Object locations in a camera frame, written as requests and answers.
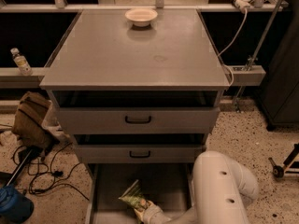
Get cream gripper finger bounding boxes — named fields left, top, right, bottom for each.
left=134, top=209, right=144, bottom=222

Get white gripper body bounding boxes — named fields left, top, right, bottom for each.
left=142, top=201, right=171, bottom=224

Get green jalapeno chip bag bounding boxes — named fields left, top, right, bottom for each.
left=120, top=179, right=149, bottom=212

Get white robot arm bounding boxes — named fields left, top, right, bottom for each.
left=135, top=151, right=259, bottom=224

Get grey bottom drawer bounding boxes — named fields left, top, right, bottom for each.
left=85, top=163, right=192, bottom=224

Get grey drawer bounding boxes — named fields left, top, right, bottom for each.
left=54, top=91, right=220, bottom=134
left=85, top=163, right=192, bottom=224
left=74, top=133, right=207, bottom=163

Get grey middle drawer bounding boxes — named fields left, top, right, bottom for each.
left=74, top=133, right=207, bottom=163

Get grey top drawer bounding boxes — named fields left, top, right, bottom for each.
left=54, top=91, right=220, bottom=134

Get grey drawer cabinet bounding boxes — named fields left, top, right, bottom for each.
left=39, top=8, right=231, bottom=180

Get blue round device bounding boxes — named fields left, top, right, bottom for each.
left=0, top=186, right=34, bottom=224

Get black wheeled stand leg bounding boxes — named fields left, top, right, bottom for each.
left=269, top=144, right=299, bottom=178

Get metal diagonal pole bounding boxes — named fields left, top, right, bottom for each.
left=230, top=0, right=283, bottom=112

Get clear plastic water bottle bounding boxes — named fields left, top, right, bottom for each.
left=10, top=48, right=33, bottom=76

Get white bowl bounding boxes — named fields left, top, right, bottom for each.
left=125, top=8, right=158, bottom=27

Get black floor cables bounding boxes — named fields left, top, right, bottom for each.
left=10, top=141, right=91, bottom=202

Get white power strip cable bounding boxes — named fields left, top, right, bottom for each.
left=217, top=0, right=254, bottom=87

